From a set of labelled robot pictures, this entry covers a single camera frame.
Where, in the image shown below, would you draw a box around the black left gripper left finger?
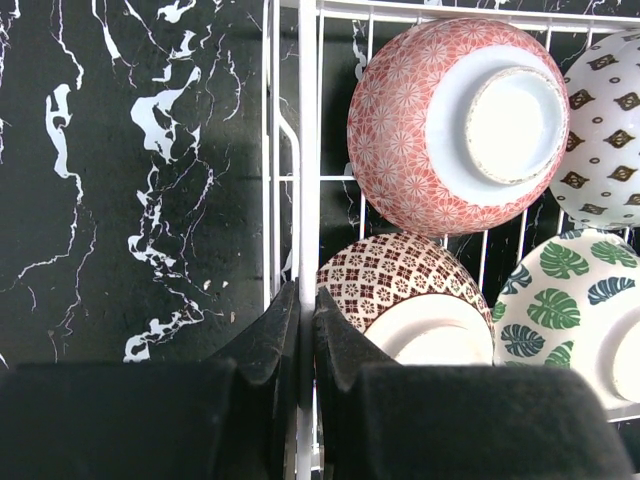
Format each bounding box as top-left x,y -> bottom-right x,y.
1,282 -> 300,479

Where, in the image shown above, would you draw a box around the white bowl green leaves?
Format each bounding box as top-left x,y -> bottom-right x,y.
493,229 -> 639,410

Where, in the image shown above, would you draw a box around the brown patterned bowl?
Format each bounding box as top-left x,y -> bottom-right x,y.
316,232 -> 494,365

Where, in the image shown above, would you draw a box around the white wire dish rack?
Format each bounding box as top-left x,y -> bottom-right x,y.
261,1 -> 639,479

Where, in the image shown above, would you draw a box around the white bowl brown diamonds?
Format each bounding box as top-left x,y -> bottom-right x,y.
550,29 -> 640,230

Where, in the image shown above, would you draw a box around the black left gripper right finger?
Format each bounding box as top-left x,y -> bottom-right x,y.
313,289 -> 635,479

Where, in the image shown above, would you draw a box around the pink floral bowl back left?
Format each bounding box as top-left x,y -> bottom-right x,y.
347,18 -> 569,237

